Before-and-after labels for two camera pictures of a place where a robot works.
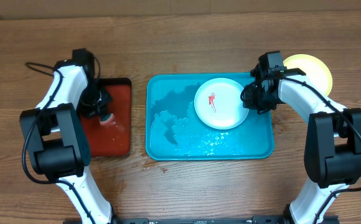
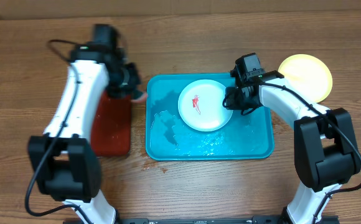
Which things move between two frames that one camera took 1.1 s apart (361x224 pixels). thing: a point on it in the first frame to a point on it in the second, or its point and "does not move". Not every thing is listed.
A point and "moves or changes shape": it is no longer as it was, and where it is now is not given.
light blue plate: x=218 y=104 moves or changes shape
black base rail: x=254 y=219 does not move
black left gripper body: x=96 y=101 to x=126 y=83
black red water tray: x=114 y=140 does not move
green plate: x=312 y=68 does not move
